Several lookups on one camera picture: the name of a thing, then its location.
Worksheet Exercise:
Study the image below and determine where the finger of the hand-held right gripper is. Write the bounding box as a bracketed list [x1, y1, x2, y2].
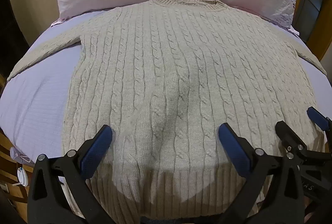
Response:
[275, 121, 313, 158]
[307, 107, 332, 134]

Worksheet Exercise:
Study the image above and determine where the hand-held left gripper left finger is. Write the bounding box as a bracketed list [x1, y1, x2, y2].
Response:
[27, 124, 114, 224]

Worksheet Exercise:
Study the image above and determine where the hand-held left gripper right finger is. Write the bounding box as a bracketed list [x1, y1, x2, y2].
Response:
[218, 122, 309, 224]

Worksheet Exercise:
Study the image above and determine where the beige cable knit sweater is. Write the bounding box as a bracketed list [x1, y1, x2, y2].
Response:
[6, 0, 328, 221]

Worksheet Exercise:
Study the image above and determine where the lavender bed sheet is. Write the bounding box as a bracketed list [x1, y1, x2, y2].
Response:
[0, 13, 332, 162]

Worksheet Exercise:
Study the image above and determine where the white round plastic device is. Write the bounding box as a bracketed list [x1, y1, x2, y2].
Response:
[17, 167, 28, 187]

